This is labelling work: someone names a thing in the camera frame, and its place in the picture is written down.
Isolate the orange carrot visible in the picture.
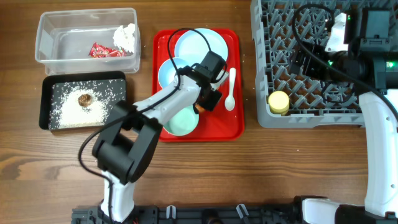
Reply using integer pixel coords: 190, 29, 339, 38
194, 104, 205, 114

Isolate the white plastic spoon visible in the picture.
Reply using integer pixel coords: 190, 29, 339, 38
224, 68, 236, 111

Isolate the green bowl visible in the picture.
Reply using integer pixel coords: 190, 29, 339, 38
164, 106, 199, 136

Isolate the light blue bowl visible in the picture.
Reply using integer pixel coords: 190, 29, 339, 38
158, 57, 188, 88

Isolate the yellow cup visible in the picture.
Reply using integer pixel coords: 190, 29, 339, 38
267, 91, 290, 115

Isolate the light blue plate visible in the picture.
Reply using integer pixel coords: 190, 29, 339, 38
174, 28, 228, 65

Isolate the white napkin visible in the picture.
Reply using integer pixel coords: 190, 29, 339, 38
113, 23, 136, 53

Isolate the red snack wrapper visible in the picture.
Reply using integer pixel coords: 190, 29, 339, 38
89, 42, 126, 58

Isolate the brown food lump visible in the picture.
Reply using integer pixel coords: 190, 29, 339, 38
78, 94, 93, 108

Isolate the white rice pile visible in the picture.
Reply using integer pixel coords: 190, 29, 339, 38
49, 78, 126, 130

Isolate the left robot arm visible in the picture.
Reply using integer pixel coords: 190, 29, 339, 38
92, 51, 226, 223

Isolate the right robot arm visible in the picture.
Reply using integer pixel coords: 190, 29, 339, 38
289, 7, 397, 223

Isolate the grey dishwasher rack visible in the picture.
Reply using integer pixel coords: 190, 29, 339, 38
251, 0, 397, 128

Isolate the red serving tray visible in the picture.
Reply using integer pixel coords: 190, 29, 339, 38
152, 29, 244, 142

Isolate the black tray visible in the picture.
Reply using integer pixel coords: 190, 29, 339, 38
39, 71, 126, 130

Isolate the clear plastic bin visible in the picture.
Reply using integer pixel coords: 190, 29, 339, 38
35, 7, 141, 75

